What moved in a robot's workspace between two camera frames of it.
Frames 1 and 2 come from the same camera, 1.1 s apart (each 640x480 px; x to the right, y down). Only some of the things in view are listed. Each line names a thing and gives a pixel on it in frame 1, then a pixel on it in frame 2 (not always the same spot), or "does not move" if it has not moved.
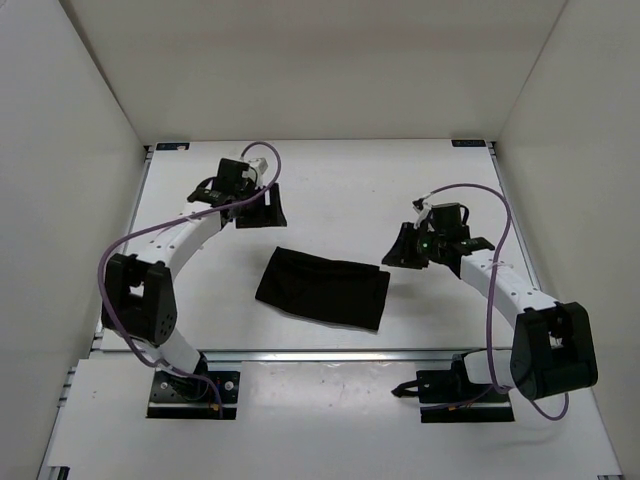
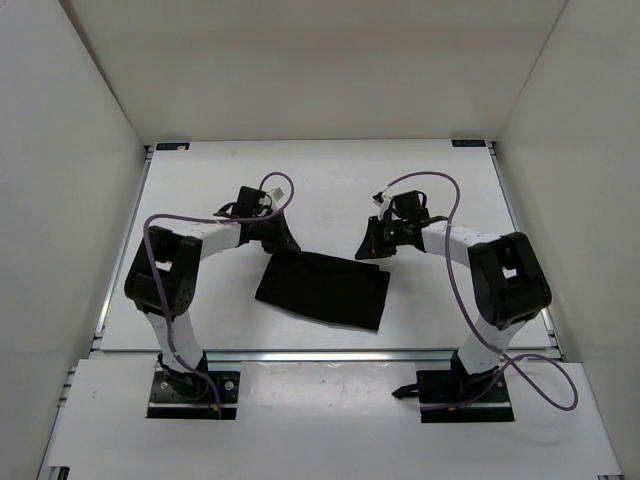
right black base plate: [448, 396] does not move
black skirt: [341, 290] does not move
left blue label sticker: [172, 146] does not move
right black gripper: [401, 254] to [372, 247]
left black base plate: [205, 395] does not move
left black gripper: [269, 214] to [284, 241]
